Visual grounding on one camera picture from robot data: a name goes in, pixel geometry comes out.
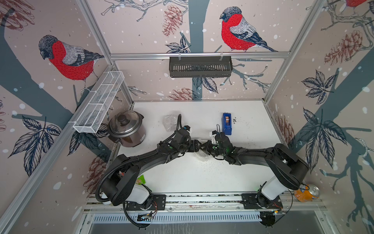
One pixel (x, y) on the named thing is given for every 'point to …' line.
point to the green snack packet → (140, 180)
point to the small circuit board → (145, 217)
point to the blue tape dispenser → (227, 124)
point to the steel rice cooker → (126, 128)
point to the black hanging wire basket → (201, 66)
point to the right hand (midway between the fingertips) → (198, 145)
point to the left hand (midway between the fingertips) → (200, 142)
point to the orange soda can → (307, 192)
